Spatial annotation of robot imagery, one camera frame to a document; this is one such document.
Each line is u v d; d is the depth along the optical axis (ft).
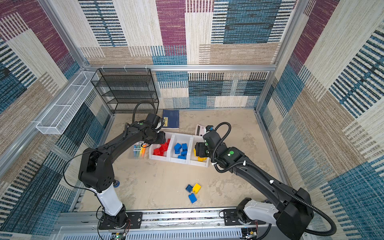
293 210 1.26
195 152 2.90
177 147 3.12
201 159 2.98
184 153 3.15
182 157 3.02
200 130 3.44
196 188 2.66
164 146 3.10
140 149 3.17
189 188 2.71
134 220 2.39
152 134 2.43
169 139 3.09
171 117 3.74
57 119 2.34
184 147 3.16
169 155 2.96
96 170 1.56
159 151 3.08
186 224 2.39
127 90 3.57
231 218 2.39
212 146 1.86
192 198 2.61
